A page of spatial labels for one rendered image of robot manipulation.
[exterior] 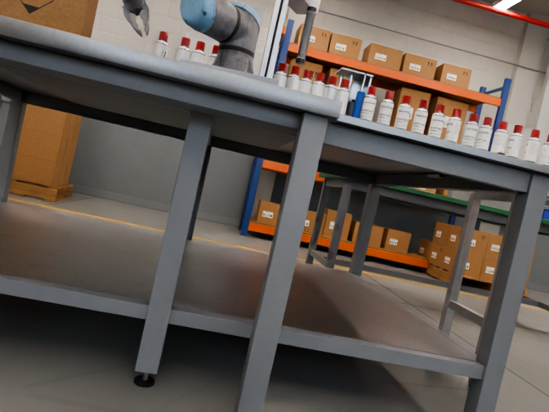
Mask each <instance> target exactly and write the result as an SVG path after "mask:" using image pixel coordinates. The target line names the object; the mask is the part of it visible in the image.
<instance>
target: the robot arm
mask: <svg viewBox="0 0 549 412"><path fill-rule="evenodd" d="M122 2H123V5H124V6H122V7H123V14H124V16H125V18H126V19H127V21H128V22H129V23H130V24H131V26H132V28H133V29H134V30H135V31H136V32H137V33H138V34H139V35H140V36H141V37H143V36H142V33H141V30H140V29H139V25H138V24H137V23H136V20H137V18H136V17H137V16H140V17H141V19H142V20H143V25H144V26H145V33H146V36H147V35H148V34H149V31H150V10H149V8H148V5H147V4H146V2H145V0H122ZM180 11H181V17H182V19H183V21H184V22H185V23H186V24H187V25H188V26H189V27H191V28H192V29H194V30H195V31H197V32H200V33H202V34H205V35H207V36H208V37H209V38H212V39H214V40H216V41H218V42H219V47H218V52H217V55H216V58H215V60H214V61H213V62H212V65H215V66H219V67H223V68H227V69H234V70H238V71H242V72H245V73H250V74H254V67H253V60H254V56H255V50H256V46H257V38H258V34H259V32H260V23H261V19H260V16H259V14H258V13H257V12H256V11H255V10H254V9H253V8H252V7H250V6H248V5H244V4H243V3H241V2H231V3H229V2H228V0H181V4H180Z"/></svg>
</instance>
